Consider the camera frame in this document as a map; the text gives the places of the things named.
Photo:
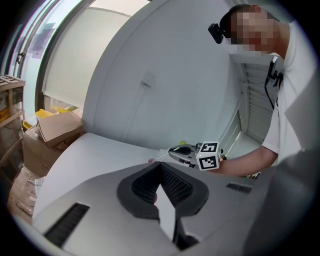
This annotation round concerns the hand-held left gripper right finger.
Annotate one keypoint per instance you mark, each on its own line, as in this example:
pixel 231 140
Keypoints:
pixel 183 192

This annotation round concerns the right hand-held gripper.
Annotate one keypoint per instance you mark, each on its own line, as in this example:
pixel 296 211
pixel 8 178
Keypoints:
pixel 207 156

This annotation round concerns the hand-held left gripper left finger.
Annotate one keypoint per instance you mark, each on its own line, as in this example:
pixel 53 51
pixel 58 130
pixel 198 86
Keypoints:
pixel 140 190

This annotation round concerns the thin translucent straw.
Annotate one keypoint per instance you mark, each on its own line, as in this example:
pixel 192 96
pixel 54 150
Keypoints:
pixel 162 156

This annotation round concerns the person's right forearm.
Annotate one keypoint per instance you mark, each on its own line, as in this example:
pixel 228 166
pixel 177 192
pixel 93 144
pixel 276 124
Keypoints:
pixel 245 161

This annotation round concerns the small green object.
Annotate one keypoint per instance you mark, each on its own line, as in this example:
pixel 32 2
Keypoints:
pixel 182 143

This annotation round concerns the white louvred door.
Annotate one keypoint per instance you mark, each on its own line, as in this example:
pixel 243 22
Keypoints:
pixel 252 100

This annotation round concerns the open brown cardboard box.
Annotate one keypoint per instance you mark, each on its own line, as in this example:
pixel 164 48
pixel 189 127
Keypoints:
pixel 58 127

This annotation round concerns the large brown cardboard box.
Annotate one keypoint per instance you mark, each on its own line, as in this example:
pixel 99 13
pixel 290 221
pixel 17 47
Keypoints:
pixel 37 155

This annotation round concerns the white t-shirt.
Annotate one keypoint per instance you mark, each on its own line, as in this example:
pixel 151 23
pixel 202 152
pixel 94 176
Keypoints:
pixel 297 95

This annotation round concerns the yellow plastic bin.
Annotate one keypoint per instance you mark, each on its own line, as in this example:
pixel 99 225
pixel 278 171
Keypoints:
pixel 37 117

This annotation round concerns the person's head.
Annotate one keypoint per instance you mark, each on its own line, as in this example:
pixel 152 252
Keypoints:
pixel 252 27

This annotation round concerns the white roller blind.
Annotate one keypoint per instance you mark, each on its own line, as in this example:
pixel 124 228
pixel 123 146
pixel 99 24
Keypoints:
pixel 82 55

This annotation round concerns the wooden shelf rack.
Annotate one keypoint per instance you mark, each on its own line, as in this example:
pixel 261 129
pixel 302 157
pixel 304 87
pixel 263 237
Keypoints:
pixel 11 110

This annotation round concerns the small white wall box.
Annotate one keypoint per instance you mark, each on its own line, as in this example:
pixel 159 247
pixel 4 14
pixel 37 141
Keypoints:
pixel 148 80

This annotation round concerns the black head camera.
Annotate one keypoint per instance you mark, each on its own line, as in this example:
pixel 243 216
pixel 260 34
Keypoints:
pixel 216 33

